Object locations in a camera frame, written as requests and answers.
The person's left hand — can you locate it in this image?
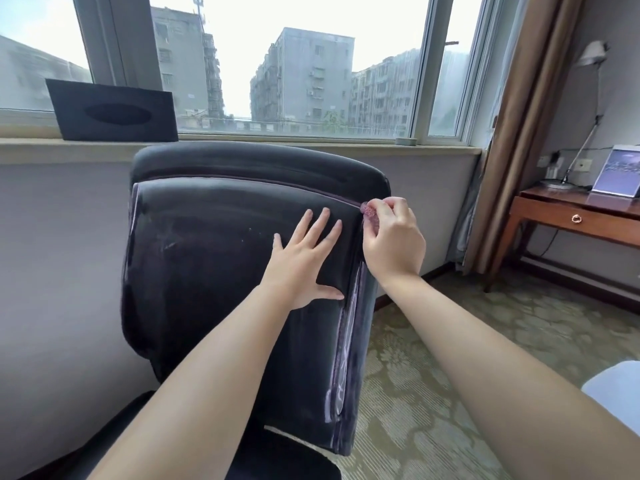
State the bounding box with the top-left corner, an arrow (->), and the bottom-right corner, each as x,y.
259,208 -> 346,311

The person's right hand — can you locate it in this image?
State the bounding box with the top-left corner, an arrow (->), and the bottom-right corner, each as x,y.
361,196 -> 427,291

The pink cleaning cloth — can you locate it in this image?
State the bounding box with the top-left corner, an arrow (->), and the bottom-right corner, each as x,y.
359,200 -> 381,229

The black leather chair backrest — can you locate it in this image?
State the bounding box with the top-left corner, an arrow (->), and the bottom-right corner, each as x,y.
121,141 -> 392,457

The person's left forearm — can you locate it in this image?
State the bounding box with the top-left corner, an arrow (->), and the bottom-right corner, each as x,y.
87,285 -> 296,480

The person's right forearm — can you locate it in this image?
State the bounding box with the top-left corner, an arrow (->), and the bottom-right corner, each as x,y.
379,273 -> 640,480

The dark wooden baseboard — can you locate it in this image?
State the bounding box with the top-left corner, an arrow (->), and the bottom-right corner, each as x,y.
373,262 -> 456,311
517,257 -> 640,313

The grey curtain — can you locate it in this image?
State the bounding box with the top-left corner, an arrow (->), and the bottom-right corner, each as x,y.
445,149 -> 489,268

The wooden furniture leg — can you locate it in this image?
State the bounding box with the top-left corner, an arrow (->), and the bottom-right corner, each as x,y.
482,197 -> 521,293

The wide grey apartment building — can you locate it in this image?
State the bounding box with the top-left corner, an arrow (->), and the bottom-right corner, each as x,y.
349,48 -> 421,135

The brown curtain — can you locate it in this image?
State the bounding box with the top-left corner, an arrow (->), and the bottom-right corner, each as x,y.
459,0 -> 586,275

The tall grey apartment building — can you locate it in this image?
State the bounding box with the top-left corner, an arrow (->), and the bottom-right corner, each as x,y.
249,27 -> 356,125

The brown wooden desk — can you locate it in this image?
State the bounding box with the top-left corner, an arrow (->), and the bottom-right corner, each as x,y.
482,186 -> 640,293

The blue standing display card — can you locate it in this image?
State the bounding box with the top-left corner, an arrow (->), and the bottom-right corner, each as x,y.
591,144 -> 640,198

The grey building with antenna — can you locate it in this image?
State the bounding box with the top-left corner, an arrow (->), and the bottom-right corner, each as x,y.
151,0 -> 226,121

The beige window sill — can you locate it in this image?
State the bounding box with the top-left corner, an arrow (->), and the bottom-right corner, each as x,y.
0,134 -> 483,165

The silver desk lamp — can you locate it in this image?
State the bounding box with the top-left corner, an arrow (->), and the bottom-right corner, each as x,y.
539,40 -> 609,191

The black tissue box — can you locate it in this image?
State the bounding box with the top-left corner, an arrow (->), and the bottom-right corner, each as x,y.
45,78 -> 179,143

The grey building roof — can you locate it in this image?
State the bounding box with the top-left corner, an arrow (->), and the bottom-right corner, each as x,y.
0,34 -> 93,111

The black power cable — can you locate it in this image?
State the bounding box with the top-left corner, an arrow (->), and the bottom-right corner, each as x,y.
539,228 -> 561,258

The white wall socket with plug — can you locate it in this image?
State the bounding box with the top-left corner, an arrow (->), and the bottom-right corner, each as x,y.
537,152 -> 563,179

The grey window frame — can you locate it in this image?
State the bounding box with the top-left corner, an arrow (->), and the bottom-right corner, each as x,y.
0,0 -> 501,148

